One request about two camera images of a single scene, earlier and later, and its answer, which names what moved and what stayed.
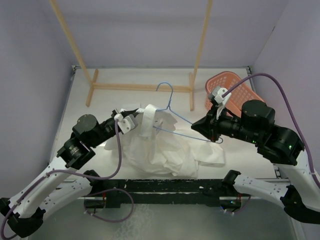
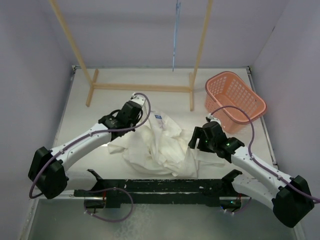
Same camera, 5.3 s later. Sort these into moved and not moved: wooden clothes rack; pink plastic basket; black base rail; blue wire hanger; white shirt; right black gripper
Moved: right black gripper; blue wire hanger
Not moved: white shirt; black base rail; wooden clothes rack; pink plastic basket
